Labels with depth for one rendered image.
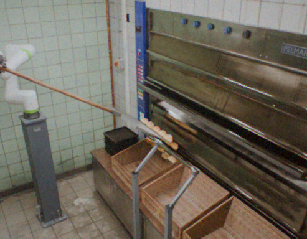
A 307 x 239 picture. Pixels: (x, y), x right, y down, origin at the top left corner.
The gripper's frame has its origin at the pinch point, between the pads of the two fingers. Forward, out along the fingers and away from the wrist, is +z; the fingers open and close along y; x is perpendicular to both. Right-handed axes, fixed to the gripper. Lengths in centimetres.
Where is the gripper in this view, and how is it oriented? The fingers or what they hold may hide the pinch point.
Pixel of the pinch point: (3, 68)
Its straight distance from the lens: 236.3
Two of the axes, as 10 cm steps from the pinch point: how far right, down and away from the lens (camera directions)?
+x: -7.2, -2.9, -6.3
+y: -4.6, 8.8, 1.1
